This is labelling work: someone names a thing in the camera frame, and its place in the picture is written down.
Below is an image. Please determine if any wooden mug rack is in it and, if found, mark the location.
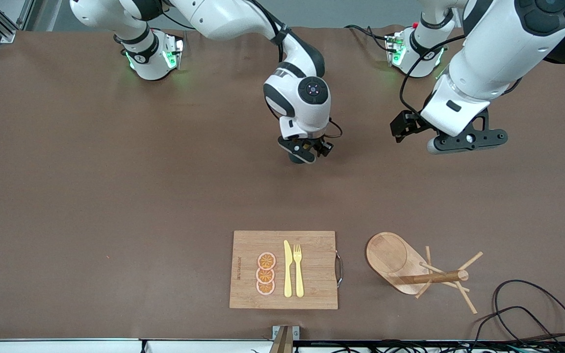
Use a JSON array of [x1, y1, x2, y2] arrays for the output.
[[366, 232, 484, 315]]

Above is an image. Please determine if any yellow plastic knife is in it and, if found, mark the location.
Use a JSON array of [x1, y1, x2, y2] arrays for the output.
[[283, 240, 293, 298]]

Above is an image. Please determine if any yellow plastic fork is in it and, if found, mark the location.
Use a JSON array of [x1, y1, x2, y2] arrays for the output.
[[293, 244, 305, 298]]

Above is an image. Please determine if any brown table mat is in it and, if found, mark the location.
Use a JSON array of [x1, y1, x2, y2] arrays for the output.
[[0, 25, 565, 341]]

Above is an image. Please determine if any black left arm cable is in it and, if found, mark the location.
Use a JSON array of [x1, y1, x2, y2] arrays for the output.
[[399, 33, 467, 121]]

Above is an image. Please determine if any black base cable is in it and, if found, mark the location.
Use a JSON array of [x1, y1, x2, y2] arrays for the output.
[[344, 24, 393, 53]]

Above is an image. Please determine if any bamboo cutting board metal handle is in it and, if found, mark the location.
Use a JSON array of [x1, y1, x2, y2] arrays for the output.
[[229, 230, 344, 310]]

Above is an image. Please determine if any grey metal bracket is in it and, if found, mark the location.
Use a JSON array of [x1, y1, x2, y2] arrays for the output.
[[272, 325, 300, 353]]

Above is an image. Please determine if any black cable loop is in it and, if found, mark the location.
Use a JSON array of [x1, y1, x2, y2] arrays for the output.
[[491, 279, 565, 351], [469, 306, 560, 353]]

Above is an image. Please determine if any aluminium frame profile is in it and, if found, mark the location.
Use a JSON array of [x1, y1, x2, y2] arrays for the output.
[[0, 0, 35, 44]]

